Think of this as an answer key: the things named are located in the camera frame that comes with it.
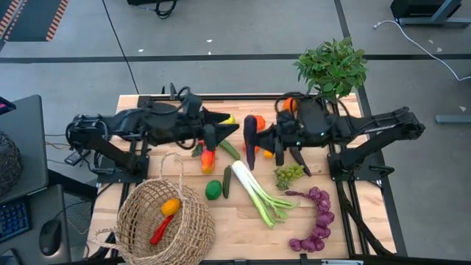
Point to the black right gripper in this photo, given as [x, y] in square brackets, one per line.
[287, 138]

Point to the black power adapter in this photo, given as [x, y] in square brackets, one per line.
[77, 156]

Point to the long green cucumber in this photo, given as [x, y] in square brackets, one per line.
[230, 149]

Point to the black computer mouse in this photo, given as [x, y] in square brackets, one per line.
[49, 237]

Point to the black keyboard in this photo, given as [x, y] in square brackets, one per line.
[13, 221]

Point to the red chili pepper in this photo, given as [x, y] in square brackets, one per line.
[160, 230]

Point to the grey stand foot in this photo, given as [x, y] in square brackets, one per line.
[454, 119]

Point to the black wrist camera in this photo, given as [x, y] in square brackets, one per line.
[285, 118]
[193, 104]

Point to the black equipment stand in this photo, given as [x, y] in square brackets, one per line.
[423, 9]

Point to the black computer monitor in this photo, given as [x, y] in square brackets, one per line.
[5, 106]

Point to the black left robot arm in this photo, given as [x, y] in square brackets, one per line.
[125, 121]

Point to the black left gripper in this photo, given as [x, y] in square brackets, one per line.
[197, 130]

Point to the yellow lemon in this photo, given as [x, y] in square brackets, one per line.
[171, 207]

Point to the red orange crinkled tomato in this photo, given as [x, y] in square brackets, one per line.
[257, 149]
[260, 122]

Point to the round orange fruit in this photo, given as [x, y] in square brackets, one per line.
[289, 105]

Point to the red yellow mango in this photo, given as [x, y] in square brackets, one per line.
[208, 162]

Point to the dark grey desk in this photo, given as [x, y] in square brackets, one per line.
[25, 147]

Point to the orange carrot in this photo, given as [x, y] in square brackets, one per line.
[197, 151]

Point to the small dark green cucumber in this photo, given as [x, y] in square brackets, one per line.
[227, 182]

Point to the green apple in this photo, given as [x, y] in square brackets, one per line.
[230, 120]

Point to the green lime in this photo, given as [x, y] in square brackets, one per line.
[213, 190]

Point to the yellow orange oval fruit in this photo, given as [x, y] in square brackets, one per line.
[268, 154]

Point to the purple onion braid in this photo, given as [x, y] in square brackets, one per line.
[324, 221]

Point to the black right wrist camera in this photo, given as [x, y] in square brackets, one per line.
[285, 118]

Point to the dark purple eggplant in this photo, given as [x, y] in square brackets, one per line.
[249, 129]

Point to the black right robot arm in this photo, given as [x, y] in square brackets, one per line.
[382, 123]

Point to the black hazard striped mat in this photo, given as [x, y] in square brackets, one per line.
[29, 18]

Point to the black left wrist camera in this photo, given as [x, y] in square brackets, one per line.
[193, 104]

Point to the white green leek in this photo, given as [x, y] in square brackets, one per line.
[244, 176]

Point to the green grape bunch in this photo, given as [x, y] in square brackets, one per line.
[290, 172]

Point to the green leafy plant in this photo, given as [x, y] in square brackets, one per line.
[331, 70]

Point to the woven straw basket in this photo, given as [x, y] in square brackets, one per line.
[191, 228]

